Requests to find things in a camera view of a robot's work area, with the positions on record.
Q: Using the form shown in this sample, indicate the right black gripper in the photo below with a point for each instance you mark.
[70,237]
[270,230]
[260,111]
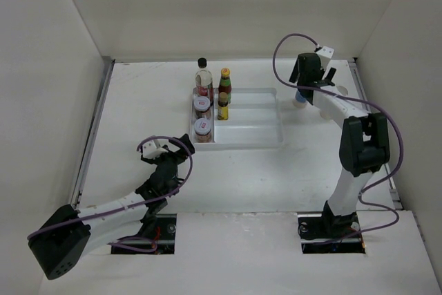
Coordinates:
[295,75]

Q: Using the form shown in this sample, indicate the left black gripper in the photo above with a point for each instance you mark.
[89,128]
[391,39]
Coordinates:
[179,156]

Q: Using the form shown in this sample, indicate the white shaker blue label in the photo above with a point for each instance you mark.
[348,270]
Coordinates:
[299,101]
[342,91]

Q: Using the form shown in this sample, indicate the spice jar orange contents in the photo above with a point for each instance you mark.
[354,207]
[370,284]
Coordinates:
[203,130]

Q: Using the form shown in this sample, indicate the spice jar dark contents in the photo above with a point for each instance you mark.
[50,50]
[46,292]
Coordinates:
[202,107]

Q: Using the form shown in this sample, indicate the small yellow label bottle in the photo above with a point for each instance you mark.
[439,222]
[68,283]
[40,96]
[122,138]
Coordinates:
[223,106]

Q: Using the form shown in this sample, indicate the dark sauce bottle black cap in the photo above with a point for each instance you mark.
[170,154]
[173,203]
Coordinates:
[204,80]

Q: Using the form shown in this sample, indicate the green bottle yellow cap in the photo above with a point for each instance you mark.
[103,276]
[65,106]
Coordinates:
[225,83]

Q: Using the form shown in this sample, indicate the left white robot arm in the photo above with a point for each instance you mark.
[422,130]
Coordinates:
[70,233]

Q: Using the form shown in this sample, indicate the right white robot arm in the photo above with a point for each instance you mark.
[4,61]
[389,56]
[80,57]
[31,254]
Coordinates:
[364,141]

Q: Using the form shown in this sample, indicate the white divided organizer tray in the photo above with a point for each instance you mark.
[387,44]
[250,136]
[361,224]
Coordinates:
[254,122]

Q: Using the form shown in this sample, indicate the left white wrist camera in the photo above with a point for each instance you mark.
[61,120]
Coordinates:
[150,148]

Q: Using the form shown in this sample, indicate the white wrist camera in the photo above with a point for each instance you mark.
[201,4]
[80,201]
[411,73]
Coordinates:
[325,54]
[150,148]

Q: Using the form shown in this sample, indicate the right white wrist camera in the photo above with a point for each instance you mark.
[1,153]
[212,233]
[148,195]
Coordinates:
[325,54]

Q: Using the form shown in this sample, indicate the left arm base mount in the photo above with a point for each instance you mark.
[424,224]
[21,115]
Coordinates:
[156,237]

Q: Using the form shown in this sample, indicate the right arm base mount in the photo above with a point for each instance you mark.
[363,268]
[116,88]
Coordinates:
[323,235]

